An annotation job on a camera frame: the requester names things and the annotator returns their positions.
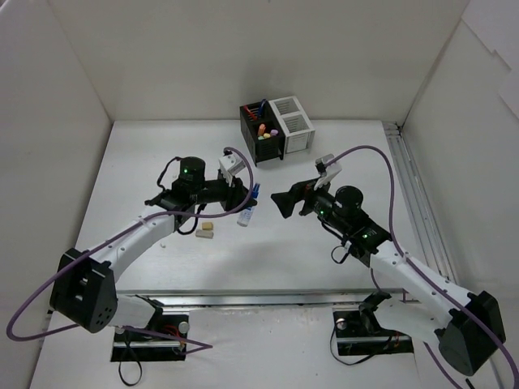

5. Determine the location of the grey eraser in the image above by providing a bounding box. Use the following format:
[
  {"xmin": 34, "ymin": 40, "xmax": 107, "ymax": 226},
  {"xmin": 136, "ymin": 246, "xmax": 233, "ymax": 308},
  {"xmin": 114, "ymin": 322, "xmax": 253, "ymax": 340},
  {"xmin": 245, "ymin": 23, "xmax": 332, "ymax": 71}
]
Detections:
[{"xmin": 195, "ymin": 229, "xmax": 214, "ymax": 239}]

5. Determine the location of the red gel pen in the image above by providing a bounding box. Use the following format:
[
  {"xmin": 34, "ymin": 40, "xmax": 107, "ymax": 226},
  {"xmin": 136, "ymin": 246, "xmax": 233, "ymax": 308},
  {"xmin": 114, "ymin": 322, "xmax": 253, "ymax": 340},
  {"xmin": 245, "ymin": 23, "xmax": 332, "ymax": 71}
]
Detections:
[{"xmin": 244, "ymin": 105, "xmax": 260, "ymax": 121}]

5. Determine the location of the blue gel pen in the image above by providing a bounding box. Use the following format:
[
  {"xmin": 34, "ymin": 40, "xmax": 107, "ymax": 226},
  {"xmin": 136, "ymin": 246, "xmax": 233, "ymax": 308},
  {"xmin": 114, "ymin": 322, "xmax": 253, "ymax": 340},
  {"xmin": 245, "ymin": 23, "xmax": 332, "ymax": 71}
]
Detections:
[{"xmin": 257, "ymin": 99, "xmax": 268, "ymax": 119}]

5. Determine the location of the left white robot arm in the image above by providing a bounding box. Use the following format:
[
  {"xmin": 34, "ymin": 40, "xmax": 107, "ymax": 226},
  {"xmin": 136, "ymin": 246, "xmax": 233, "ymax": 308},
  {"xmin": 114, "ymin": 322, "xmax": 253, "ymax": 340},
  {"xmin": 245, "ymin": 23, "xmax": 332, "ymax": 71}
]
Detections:
[{"xmin": 49, "ymin": 149, "xmax": 255, "ymax": 340}]

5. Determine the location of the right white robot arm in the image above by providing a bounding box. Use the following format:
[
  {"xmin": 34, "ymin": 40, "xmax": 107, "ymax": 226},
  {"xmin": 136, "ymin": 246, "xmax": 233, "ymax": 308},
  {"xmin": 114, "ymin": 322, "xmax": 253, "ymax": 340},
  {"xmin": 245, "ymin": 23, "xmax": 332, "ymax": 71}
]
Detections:
[{"xmin": 271, "ymin": 180, "xmax": 506, "ymax": 376}]

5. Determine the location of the white pen holder box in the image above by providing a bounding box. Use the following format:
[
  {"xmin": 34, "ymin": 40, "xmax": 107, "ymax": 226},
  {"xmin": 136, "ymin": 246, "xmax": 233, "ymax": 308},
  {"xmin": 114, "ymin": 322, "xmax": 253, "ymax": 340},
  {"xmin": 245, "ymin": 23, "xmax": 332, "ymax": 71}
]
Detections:
[{"xmin": 268, "ymin": 96, "xmax": 315, "ymax": 156}]

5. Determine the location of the black pen holder box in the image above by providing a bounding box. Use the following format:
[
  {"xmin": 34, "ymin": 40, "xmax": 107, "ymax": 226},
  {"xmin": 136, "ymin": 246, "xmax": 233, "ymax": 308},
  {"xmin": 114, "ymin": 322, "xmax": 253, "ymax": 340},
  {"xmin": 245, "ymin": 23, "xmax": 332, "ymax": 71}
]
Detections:
[{"xmin": 239, "ymin": 99, "xmax": 285, "ymax": 165}]

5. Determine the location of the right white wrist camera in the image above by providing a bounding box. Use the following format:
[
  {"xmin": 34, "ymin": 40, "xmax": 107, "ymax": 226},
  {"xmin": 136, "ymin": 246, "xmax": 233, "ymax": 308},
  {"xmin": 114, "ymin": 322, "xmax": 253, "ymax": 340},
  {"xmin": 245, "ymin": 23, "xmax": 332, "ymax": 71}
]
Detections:
[{"xmin": 314, "ymin": 154, "xmax": 342, "ymax": 190}]

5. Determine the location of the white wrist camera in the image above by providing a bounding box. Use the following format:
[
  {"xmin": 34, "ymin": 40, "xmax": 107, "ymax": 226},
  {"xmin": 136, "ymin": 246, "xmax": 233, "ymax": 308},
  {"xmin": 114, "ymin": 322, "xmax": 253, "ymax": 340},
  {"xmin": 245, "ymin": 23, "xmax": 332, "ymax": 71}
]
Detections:
[
  {"xmin": 218, "ymin": 150, "xmax": 245, "ymax": 186},
  {"xmin": 314, "ymin": 154, "xmax": 342, "ymax": 190}
]

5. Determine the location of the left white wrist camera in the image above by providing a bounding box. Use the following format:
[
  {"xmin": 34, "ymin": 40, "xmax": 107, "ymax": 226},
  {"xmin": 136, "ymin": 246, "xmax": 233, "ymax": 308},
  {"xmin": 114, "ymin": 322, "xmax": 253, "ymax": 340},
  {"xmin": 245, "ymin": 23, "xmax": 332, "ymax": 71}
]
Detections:
[{"xmin": 218, "ymin": 150, "xmax": 245, "ymax": 186}]

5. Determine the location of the aluminium front rail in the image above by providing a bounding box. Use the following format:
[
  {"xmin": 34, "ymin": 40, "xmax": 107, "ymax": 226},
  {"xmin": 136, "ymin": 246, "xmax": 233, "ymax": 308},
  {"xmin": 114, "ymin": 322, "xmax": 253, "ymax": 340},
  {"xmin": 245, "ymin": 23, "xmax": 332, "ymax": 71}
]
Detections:
[{"xmin": 113, "ymin": 288, "xmax": 418, "ymax": 309}]

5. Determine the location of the aluminium side rail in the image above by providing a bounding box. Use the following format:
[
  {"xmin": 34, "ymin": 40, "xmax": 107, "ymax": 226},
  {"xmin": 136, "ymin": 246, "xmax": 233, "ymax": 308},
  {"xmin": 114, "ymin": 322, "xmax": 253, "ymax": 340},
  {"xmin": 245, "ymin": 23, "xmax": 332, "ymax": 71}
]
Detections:
[{"xmin": 382, "ymin": 122, "xmax": 457, "ymax": 281}]

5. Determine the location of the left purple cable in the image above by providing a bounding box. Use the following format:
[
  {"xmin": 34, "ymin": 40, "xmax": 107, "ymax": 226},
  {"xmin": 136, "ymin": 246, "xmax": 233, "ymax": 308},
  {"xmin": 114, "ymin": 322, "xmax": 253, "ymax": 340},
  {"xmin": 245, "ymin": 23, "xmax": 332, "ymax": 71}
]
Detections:
[{"xmin": 6, "ymin": 146, "xmax": 255, "ymax": 350}]

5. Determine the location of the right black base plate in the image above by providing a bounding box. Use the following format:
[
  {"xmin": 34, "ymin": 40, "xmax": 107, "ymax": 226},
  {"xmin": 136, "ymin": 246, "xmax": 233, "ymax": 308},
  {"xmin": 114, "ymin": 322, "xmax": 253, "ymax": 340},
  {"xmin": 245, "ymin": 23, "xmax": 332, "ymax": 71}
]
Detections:
[{"xmin": 331, "ymin": 310, "xmax": 414, "ymax": 361}]

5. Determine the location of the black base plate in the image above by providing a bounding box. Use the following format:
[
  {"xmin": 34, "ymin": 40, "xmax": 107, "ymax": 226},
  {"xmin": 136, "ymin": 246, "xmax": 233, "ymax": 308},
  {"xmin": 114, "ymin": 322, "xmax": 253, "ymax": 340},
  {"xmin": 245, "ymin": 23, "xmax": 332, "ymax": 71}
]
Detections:
[
  {"xmin": 331, "ymin": 310, "xmax": 414, "ymax": 361},
  {"xmin": 110, "ymin": 313, "xmax": 190, "ymax": 362}
]

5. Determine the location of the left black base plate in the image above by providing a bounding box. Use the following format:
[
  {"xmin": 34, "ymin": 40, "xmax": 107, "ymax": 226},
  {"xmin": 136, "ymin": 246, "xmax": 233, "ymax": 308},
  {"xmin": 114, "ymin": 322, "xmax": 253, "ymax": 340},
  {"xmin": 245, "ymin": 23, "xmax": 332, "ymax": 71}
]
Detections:
[{"xmin": 110, "ymin": 313, "xmax": 190, "ymax": 362}]

